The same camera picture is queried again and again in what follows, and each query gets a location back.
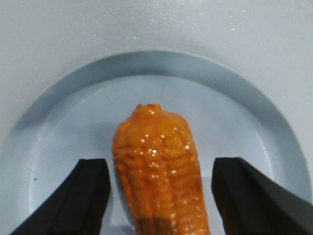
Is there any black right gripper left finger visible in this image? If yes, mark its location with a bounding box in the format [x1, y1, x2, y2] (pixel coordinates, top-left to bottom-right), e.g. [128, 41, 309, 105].
[12, 159, 110, 235]

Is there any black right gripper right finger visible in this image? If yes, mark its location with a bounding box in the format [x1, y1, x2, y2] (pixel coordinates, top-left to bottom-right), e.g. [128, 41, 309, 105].
[211, 157, 313, 235]

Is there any light blue round plate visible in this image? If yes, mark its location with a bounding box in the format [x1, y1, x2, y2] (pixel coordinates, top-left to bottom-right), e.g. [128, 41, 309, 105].
[0, 51, 313, 235]

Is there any orange corn cob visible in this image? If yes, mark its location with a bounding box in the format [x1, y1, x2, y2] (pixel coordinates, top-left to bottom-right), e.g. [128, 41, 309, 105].
[112, 104, 210, 235]

